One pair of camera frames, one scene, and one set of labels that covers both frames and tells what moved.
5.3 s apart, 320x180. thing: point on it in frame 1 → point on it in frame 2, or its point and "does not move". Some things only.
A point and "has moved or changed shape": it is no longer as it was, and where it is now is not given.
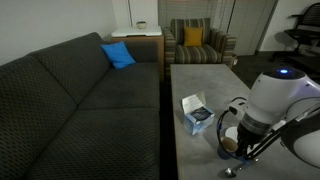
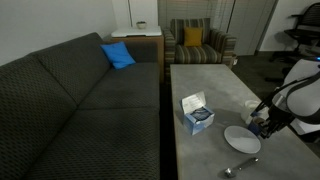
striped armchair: [192, 41] does not move
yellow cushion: [193, 36] does not move
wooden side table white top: [149, 33] does not move
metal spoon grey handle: [230, 172] does not move
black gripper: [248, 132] → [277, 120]
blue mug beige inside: [227, 148] has moved or changed shape
